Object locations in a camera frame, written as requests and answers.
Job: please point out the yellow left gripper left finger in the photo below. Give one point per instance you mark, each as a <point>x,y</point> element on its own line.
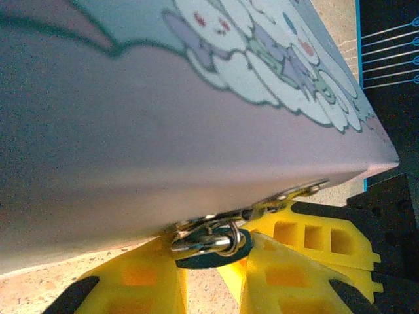
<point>137,294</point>

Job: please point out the silver metal hasp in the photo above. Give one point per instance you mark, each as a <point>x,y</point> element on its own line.
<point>288,195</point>

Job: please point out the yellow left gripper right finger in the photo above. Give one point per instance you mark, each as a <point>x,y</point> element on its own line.
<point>288,297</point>

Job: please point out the black board with white lines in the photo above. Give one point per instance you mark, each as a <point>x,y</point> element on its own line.
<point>389,104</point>

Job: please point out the silver padlock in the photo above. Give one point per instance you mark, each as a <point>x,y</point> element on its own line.
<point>196,242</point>

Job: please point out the pink box with cartoon print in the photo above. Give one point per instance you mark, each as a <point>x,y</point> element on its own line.
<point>131,147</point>

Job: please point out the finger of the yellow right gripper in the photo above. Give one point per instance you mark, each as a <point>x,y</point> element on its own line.
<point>366,283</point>
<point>314,216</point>

